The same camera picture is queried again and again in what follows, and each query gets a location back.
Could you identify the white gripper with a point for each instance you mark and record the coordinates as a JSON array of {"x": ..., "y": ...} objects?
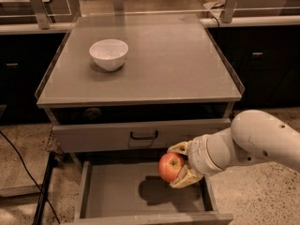
[{"x": 197, "y": 155}]

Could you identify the red apple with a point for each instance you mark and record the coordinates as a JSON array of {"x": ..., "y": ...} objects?
[{"x": 169, "y": 166}]

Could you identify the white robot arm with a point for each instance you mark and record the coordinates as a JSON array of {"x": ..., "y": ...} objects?
[{"x": 254, "y": 137}]

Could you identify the grey top drawer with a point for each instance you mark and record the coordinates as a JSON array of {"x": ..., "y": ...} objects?
[{"x": 138, "y": 135}]

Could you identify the open grey middle drawer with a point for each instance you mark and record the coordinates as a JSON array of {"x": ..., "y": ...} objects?
[{"x": 131, "y": 193}]

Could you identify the grey drawer cabinet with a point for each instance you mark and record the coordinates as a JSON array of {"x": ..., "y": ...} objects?
[{"x": 173, "y": 71}]

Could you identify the dark back counter cabinets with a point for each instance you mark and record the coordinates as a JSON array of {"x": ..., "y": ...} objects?
[{"x": 264, "y": 58}]

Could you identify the white ceramic bowl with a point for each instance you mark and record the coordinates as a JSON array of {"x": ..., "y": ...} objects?
[{"x": 109, "y": 54}]

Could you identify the black drawer handle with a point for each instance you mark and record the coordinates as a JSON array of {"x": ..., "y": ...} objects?
[{"x": 140, "y": 138}]

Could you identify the right metal bracket post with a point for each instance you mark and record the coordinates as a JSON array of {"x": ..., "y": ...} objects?
[{"x": 229, "y": 6}]

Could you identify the left metal bracket post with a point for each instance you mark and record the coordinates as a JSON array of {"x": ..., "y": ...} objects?
[{"x": 40, "y": 12}]

